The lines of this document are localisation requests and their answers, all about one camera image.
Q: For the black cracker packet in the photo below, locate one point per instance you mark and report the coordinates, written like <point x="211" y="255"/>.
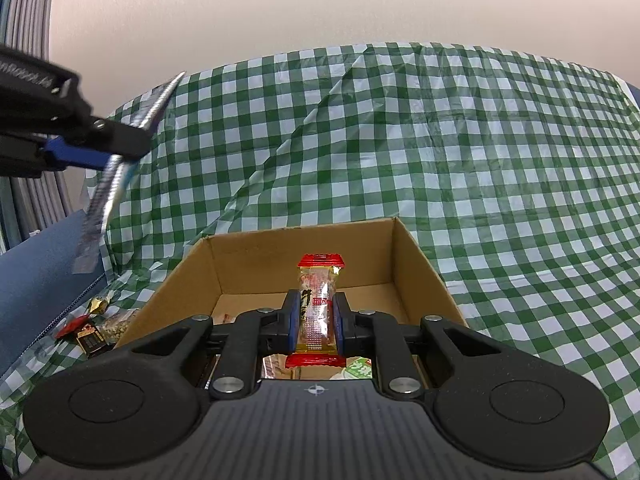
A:
<point x="91" y="341"/>

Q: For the green white checkered cloth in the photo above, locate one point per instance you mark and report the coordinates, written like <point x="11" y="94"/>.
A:
<point x="518" y="175"/>

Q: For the small red foil packet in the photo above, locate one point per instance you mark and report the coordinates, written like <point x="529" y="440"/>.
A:
<point x="72" y="327"/>

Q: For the green label pastry packet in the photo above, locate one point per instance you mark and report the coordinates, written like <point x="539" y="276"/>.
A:
<point x="356" y="369"/>

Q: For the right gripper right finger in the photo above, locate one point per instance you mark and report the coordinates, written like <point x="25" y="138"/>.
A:
<point x="496" y="403"/>

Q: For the small red sausage snack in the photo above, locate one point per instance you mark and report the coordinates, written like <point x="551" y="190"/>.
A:
<point x="316" y="342"/>

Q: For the gold foil snack packet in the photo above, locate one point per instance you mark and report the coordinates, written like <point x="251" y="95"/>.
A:
<point x="98" y="306"/>

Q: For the long silver snack packet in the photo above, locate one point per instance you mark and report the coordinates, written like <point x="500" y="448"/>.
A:
<point x="115" y="178"/>

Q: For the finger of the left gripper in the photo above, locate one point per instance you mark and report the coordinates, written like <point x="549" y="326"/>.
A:
<point x="58" y="155"/>
<point x="117" y="138"/>

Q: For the clear bag of nuts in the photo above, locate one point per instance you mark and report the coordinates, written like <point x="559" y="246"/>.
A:
<point x="114" y="327"/>

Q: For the brown cardboard box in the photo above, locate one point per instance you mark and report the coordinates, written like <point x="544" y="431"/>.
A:
<point x="226" y="275"/>

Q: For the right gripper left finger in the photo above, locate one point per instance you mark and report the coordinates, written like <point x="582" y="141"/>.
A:
<point x="138" y="402"/>

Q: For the grey curtain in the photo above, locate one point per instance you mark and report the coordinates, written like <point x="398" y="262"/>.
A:
<point x="29" y="205"/>

